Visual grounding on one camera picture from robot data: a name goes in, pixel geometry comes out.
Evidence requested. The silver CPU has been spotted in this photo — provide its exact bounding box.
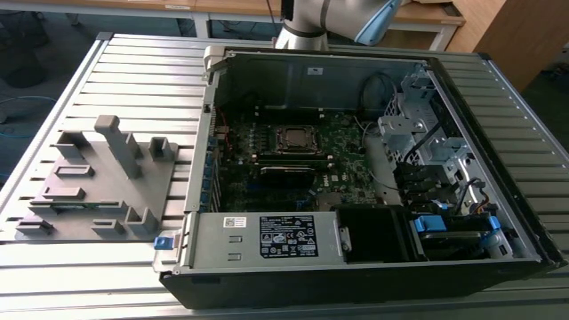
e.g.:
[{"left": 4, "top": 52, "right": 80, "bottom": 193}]
[{"left": 283, "top": 127, "right": 309, "bottom": 147}]

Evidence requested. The metal socket cover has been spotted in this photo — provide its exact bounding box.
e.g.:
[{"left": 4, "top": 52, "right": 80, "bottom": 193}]
[{"left": 274, "top": 125, "right": 321, "bottom": 154}]

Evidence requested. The black RAM slot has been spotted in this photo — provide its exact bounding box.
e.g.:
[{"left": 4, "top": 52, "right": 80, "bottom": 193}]
[
  {"left": 254, "top": 157, "right": 330, "bottom": 167},
  {"left": 257, "top": 151, "right": 326, "bottom": 159}
]

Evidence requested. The green motherboard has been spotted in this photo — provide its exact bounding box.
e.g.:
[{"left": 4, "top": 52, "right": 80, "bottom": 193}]
[{"left": 212, "top": 109, "right": 394, "bottom": 214}]

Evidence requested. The bronze chipset heatsink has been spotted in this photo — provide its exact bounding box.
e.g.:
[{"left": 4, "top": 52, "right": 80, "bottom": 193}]
[{"left": 317, "top": 192, "right": 343, "bottom": 213}]

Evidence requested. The silver metal drive cage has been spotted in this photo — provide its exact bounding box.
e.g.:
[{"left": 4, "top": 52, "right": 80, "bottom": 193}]
[{"left": 375, "top": 65, "right": 511, "bottom": 214}]

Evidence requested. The grey power supply unit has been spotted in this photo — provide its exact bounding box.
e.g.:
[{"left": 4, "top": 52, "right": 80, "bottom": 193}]
[{"left": 176, "top": 211, "right": 353, "bottom": 271}]

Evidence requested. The black open PC case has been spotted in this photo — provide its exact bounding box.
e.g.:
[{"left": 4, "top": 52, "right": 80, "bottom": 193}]
[{"left": 153, "top": 45, "right": 567, "bottom": 311}]

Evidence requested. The grey parts rack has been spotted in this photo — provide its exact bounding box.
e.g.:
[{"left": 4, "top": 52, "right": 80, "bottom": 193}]
[{"left": 12, "top": 115, "right": 181, "bottom": 243}]

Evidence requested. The black hard disk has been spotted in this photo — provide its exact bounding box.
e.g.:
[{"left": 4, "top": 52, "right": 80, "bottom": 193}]
[{"left": 418, "top": 231, "right": 485, "bottom": 261}]

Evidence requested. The green RAM stick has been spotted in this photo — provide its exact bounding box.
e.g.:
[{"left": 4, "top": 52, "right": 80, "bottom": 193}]
[{"left": 49, "top": 202, "right": 101, "bottom": 212}]

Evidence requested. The wooden desk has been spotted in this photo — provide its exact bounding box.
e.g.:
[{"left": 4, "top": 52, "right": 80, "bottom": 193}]
[{"left": 0, "top": 0, "right": 466, "bottom": 51}]

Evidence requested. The wooden cabinet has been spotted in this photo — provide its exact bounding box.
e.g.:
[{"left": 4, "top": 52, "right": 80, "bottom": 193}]
[{"left": 446, "top": 0, "right": 569, "bottom": 93}]

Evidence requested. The black office chair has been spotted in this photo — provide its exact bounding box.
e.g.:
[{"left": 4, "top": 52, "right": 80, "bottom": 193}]
[{"left": 0, "top": 9, "right": 50, "bottom": 89}]

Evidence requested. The black looped cable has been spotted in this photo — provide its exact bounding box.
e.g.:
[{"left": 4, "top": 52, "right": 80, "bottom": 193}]
[{"left": 358, "top": 71, "right": 397, "bottom": 113}]

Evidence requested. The black drive cable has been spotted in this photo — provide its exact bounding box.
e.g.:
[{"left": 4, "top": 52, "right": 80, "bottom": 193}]
[{"left": 401, "top": 121, "right": 445, "bottom": 167}]

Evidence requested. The grey case release handle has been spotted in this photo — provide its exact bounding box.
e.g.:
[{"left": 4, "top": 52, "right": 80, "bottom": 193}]
[{"left": 202, "top": 45, "right": 236, "bottom": 73}]

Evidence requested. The black power cable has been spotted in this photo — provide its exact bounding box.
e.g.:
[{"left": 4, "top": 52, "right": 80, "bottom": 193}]
[{"left": 457, "top": 178, "right": 486, "bottom": 209}]

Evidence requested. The coloured wire bundle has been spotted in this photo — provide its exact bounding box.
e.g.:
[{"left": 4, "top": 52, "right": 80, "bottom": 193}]
[{"left": 470, "top": 196, "right": 498, "bottom": 217}]

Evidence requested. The blue floor cable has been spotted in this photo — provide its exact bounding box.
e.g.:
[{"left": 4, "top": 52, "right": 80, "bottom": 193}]
[{"left": 0, "top": 95, "right": 60, "bottom": 139}]

